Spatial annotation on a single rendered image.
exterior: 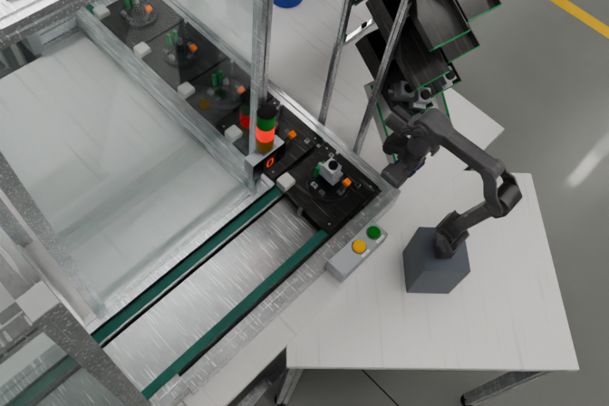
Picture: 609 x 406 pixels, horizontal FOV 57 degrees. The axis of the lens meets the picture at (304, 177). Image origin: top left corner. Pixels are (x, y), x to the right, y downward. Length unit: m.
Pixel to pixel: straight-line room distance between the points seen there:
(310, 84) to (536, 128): 1.74
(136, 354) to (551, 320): 1.28
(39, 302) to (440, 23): 1.21
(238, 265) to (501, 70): 2.47
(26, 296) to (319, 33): 1.94
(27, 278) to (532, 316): 1.62
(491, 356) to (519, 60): 2.39
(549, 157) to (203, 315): 2.36
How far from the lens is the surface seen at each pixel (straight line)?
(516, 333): 1.94
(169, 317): 1.71
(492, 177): 1.35
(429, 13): 1.54
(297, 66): 2.26
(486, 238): 2.02
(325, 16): 2.46
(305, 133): 1.93
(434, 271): 1.68
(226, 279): 1.73
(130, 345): 1.70
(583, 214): 3.38
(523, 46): 3.98
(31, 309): 0.61
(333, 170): 1.72
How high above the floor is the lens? 2.54
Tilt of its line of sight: 59 degrees down
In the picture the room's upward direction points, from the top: 11 degrees clockwise
